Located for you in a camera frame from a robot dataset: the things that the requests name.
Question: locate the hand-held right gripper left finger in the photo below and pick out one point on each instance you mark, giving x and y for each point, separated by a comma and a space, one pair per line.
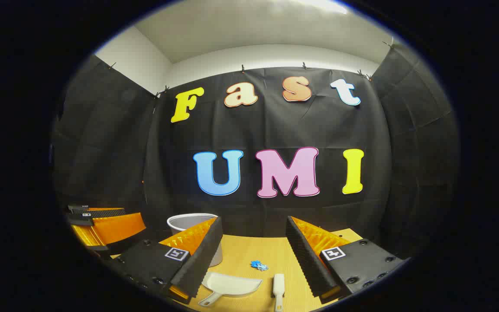
204, 255

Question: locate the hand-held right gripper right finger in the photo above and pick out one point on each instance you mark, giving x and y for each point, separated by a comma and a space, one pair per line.
310, 260

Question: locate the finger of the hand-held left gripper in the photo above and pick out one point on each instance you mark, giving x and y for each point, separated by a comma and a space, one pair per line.
102, 212
115, 229

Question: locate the grey garbage bin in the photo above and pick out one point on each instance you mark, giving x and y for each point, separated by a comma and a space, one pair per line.
184, 222

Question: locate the small white broom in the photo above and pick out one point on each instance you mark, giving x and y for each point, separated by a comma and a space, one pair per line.
278, 284

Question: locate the white plastic dustpan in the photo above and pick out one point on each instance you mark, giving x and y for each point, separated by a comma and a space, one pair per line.
232, 284

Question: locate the blue paper trash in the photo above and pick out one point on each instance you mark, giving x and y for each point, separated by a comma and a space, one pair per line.
259, 265

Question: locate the wooden desktop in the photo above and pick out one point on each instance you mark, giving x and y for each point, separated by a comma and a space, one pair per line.
249, 247

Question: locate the black backdrop cloth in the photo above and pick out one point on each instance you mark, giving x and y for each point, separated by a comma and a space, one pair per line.
275, 125

